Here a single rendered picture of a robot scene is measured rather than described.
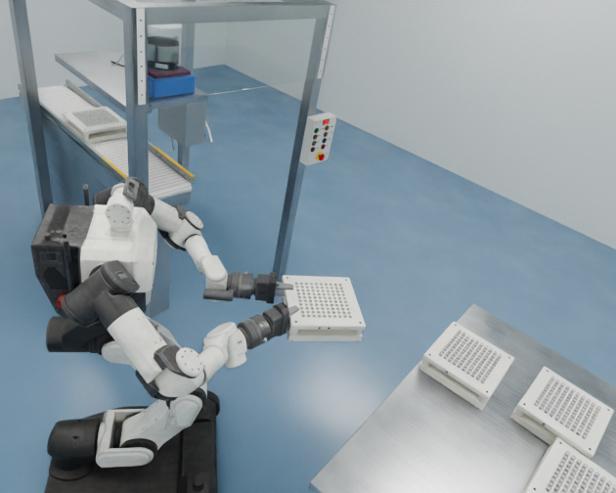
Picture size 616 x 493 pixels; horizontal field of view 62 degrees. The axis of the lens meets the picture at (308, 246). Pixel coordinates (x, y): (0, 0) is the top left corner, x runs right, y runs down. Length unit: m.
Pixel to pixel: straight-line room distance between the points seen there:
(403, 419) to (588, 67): 3.77
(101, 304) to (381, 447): 0.89
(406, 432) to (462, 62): 4.08
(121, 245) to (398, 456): 0.99
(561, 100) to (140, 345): 4.30
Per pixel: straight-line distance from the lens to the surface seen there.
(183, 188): 2.50
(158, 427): 2.10
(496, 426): 1.85
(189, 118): 2.32
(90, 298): 1.34
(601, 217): 5.17
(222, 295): 1.69
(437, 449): 1.70
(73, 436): 2.20
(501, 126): 5.19
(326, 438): 2.64
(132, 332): 1.30
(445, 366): 1.83
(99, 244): 1.46
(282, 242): 3.13
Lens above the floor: 2.15
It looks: 35 degrees down
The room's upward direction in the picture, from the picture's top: 12 degrees clockwise
